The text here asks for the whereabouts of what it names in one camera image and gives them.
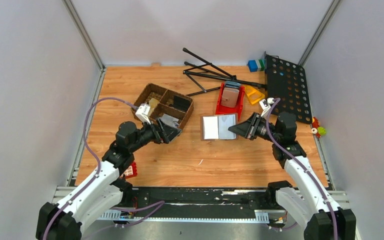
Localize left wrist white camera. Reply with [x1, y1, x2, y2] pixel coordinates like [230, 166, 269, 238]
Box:
[134, 103, 152, 125]

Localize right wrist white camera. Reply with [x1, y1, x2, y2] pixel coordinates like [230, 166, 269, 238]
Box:
[258, 97, 275, 118]

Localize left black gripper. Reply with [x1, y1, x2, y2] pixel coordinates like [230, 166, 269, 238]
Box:
[129, 117, 182, 153]

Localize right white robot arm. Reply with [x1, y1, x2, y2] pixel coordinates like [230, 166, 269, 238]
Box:
[228, 112, 357, 240]

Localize gold card in basket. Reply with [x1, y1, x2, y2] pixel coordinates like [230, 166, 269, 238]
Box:
[148, 97, 160, 117]

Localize red white small tray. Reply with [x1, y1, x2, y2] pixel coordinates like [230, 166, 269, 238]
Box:
[123, 162, 138, 179]

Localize pink wallet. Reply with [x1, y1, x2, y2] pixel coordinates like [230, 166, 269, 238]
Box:
[220, 87, 240, 108]

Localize woven wicker basket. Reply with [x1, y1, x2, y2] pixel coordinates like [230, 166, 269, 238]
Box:
[133, 83, 194, 131]

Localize blue green toy block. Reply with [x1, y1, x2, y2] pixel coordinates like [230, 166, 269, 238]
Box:
[247, 59, 266, 73]

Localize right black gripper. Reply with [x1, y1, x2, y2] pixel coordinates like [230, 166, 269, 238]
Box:
[228, 112, 280, 143]

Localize red plastic bin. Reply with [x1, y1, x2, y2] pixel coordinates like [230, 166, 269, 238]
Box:
[215, 82, 245, 120]

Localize black card in basket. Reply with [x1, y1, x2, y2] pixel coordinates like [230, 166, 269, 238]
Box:
[170, 95, 191, 113]

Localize yellow plastic frame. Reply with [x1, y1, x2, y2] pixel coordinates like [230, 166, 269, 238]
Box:
[244, 85, 265, 105]

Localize black folded tripod stand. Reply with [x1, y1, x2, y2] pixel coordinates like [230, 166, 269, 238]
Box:
[182, 47, 268, 97]

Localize black perforated metal tray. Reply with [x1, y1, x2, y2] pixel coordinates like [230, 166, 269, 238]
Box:
[264, 53, 313, 124]

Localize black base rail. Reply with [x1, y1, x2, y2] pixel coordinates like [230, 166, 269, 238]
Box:
[51, 186, 300, 223]

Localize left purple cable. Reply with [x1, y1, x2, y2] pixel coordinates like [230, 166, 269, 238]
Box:
[42, 96, 140, 240]

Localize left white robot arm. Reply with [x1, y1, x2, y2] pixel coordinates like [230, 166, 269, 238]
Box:
[35, 119, 182, 240]

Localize wrist white camera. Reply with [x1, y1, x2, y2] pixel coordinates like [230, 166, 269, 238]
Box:
[258, 97, 275, 118]
[134, 103, 152, 125]

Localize red green toy pieces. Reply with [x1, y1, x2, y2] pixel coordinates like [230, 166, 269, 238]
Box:
[311, 117, 327, 139]

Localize silver card in basket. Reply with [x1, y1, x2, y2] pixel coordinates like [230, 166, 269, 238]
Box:
[160, 114, 180, 128]

